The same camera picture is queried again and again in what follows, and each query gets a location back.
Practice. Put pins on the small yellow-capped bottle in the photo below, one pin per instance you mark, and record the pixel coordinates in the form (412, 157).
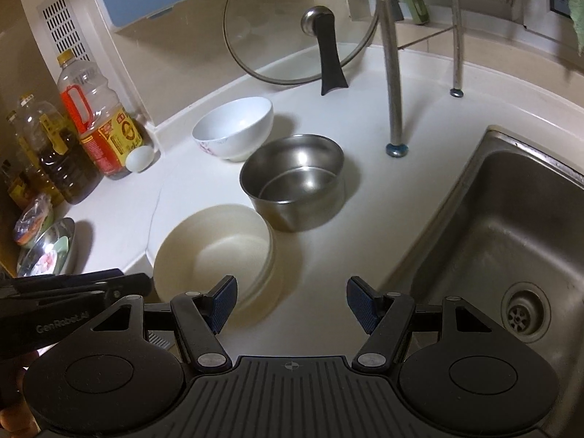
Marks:
(16, 191)

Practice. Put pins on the plastic-wrapped food packet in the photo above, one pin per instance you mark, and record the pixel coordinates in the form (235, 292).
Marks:
(34, 221)

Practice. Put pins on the glass pot lid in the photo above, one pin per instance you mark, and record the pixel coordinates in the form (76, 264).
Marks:
(273, 23)

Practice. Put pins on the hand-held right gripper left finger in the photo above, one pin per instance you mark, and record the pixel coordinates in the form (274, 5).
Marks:
(223, 305)

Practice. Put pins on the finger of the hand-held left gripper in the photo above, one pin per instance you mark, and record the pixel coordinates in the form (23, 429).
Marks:
(127, 287)
(54, 280)

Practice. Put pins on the dark oil bottle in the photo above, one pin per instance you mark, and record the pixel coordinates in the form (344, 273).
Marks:
(64, 169)

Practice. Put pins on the white wall vent grille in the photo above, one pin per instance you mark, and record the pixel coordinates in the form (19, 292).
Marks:
(64, 32)

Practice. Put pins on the light oil bottle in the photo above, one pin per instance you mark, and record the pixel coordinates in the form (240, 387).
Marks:
(16, 146)

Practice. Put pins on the metal dish rack legs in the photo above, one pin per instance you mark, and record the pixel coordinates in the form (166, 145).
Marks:
(392, 77)

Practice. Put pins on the stainless steel sink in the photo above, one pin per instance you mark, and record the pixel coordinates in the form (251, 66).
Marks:
(502, 219)

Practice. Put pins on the green cloth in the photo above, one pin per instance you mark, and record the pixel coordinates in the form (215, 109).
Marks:
(576, 13)

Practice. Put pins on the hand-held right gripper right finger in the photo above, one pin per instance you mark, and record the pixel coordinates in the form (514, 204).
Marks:
(362, 303)

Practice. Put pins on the pale egg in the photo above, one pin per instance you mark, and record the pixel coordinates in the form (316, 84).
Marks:
(139, 159)

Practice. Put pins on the stainless steel plate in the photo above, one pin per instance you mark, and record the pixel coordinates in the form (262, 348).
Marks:
(66, 230)

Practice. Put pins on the beige round bowl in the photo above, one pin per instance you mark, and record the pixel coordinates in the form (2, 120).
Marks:
(214, 255)

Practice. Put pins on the person's left hand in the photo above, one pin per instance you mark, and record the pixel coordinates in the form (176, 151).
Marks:
(11, 392)

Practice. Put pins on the white floral ceramic bowl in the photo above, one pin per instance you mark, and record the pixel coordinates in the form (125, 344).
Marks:
(232, 123)

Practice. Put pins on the stainless steel bowl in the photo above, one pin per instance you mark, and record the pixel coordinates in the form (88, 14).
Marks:
(292, 182)

